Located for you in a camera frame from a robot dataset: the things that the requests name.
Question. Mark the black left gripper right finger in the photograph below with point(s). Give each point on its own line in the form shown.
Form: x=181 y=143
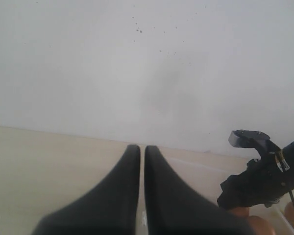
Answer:
x=174 y=208

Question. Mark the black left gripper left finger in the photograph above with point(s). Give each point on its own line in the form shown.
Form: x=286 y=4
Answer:
x=109 y=208

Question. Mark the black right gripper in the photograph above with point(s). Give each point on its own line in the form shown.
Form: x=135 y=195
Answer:
x=261 y=184

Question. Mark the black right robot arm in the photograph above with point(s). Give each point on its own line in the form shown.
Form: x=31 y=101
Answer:
x=287 y=154

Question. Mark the clear plastic storage box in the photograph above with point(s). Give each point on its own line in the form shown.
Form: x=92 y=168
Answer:
x=206 y=181

